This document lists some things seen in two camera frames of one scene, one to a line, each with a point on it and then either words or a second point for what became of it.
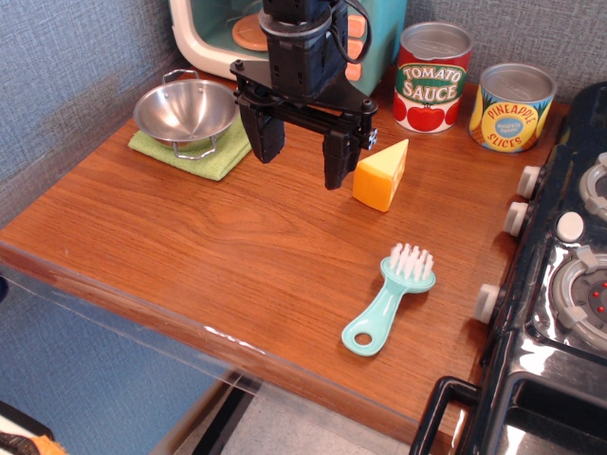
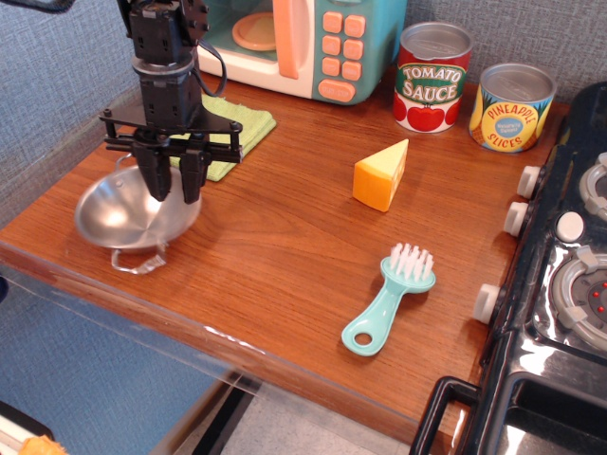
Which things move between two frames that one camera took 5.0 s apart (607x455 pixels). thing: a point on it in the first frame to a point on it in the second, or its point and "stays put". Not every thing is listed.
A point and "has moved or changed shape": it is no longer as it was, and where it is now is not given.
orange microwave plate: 249,33 stays put
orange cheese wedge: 376,176 stays put
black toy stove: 542,388 stays put
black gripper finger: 341,154 to 194,165
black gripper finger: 266,134 to 156,168
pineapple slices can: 511,108 stays put
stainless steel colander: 187,112 has moved or changed shape
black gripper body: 307,76 to 172,113
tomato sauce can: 431,77 stays put
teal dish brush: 408,269 stays put
